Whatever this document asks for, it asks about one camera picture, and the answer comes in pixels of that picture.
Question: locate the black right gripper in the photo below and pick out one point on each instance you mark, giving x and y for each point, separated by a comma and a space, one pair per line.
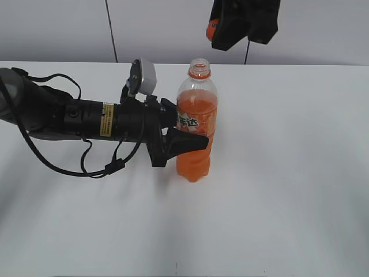
232, 29

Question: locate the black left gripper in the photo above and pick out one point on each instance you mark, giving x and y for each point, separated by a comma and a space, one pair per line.
142, 123

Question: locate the orange bottle cap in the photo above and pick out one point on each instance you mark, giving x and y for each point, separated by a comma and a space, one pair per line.
211, 28

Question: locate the orange soda plastic bottle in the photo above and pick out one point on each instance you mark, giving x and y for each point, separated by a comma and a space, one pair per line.
197, 101

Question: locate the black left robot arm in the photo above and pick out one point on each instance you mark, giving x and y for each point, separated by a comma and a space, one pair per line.
51, 114

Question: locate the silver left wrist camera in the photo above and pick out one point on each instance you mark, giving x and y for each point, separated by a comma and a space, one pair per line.
142, 78

